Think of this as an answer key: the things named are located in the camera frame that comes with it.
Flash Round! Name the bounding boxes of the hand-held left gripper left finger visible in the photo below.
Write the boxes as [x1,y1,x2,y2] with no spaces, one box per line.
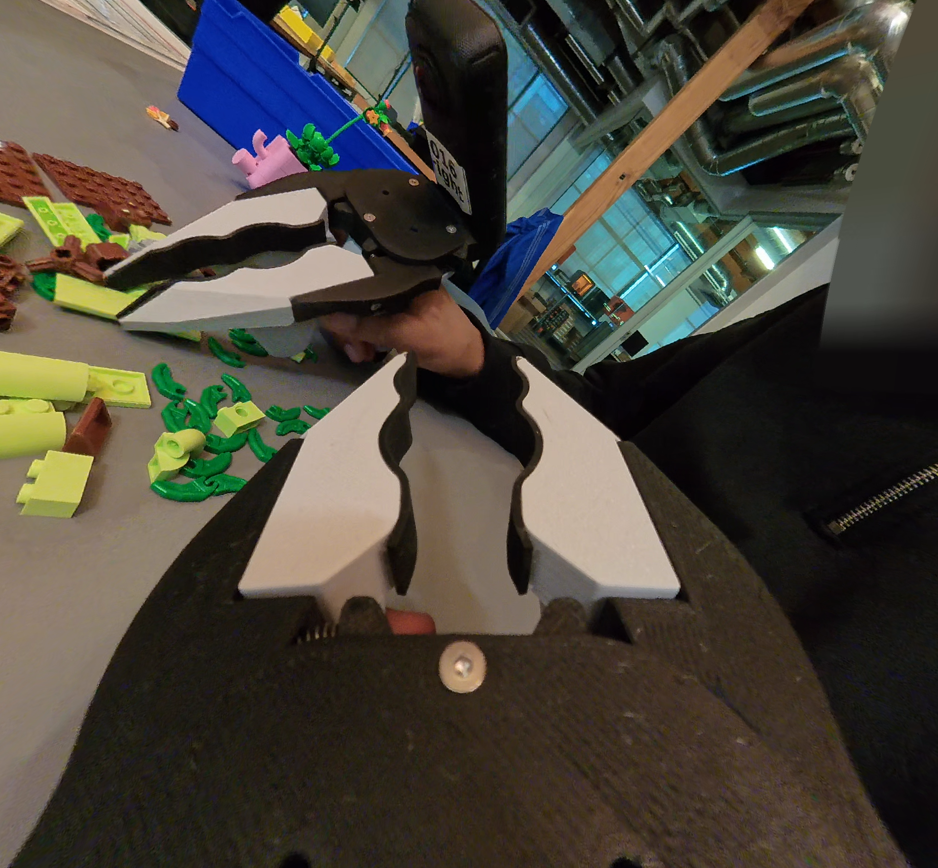
[238,351,420,625]

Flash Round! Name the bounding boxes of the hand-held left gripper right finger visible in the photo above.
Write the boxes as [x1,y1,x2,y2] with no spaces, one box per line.
[506,355,682,613]

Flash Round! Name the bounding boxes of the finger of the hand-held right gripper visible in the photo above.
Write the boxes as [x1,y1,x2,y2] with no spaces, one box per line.
[117,245,378,336]
[103,185,336,292]

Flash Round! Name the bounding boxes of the large brown studded plate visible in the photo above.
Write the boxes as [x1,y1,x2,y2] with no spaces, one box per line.
[33,152,173,233]
[0,141,54,210]

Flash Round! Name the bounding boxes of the pile of toy bricks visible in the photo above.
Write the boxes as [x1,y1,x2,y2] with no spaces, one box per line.
[0,194,332,521]

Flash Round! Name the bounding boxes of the person's right forearm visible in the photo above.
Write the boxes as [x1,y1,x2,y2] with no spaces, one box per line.
[414,329,639,459]

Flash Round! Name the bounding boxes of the person's right hand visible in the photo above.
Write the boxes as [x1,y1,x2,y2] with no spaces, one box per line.
[322,288,488,378]

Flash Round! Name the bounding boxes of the pink toy pot plant model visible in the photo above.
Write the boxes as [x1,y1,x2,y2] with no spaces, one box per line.
[232,100,397,190]

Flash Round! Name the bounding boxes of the blue cloth bag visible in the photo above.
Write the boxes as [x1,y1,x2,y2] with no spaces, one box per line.
[469,212,567,333]

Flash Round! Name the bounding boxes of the blue storage bin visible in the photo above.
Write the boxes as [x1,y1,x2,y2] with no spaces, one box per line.
[178,0,441,184]

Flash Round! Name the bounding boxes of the small yellow bin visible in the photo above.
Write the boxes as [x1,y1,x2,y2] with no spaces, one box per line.
[273,3,337,64]

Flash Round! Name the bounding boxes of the wooden support post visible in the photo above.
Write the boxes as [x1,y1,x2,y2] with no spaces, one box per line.
[513,0,829,305]

